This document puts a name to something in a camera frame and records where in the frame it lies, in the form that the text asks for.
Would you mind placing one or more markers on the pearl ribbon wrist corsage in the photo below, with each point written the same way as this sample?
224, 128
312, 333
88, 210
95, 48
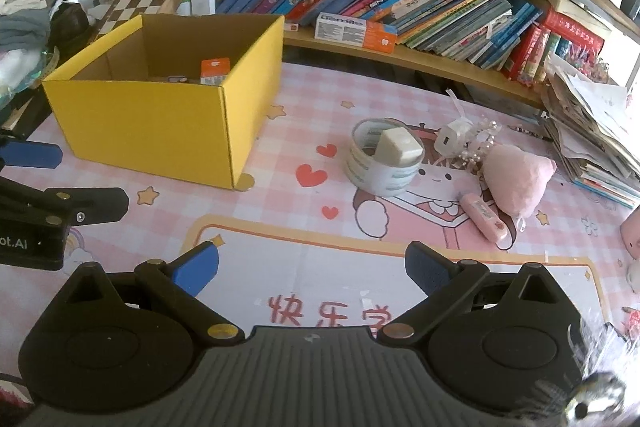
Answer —
475, 152

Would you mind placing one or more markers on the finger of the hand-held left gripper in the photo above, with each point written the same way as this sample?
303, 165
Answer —
35, 155
95, 204

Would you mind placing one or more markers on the white and orange carton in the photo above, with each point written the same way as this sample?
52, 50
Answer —
350, 29

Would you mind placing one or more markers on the stack of papers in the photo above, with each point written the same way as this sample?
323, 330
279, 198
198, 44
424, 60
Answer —
590, 127

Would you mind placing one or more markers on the pink printed desk mat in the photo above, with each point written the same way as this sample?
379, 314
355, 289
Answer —
310, 107

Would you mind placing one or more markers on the off-white rounded block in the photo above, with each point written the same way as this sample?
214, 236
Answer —
397, 147

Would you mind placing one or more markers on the pink soft toy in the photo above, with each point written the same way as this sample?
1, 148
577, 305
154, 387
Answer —
631, 229

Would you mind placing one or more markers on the yellow cardboard box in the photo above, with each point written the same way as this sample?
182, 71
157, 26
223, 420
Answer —
150, 132

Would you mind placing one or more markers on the small orange box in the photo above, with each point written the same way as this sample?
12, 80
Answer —
216, 72

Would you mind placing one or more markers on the white fluffy cloth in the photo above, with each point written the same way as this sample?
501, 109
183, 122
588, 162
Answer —
17, 69

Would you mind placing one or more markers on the pink correction tape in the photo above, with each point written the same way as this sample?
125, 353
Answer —
485, 217

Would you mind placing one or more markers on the dark brown bag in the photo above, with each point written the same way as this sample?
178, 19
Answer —
70, 24

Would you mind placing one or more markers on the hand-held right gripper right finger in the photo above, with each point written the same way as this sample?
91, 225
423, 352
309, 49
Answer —
425, 269

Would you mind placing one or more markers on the white charger plug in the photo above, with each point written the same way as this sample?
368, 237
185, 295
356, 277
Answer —
452, 139

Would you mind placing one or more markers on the pink plush toy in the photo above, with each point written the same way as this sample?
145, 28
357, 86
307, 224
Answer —
515, 177

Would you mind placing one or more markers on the clear tape roll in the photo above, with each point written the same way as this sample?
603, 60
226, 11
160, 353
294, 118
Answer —
370, 179

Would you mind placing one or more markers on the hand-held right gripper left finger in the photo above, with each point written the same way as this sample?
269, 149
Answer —
197, 267

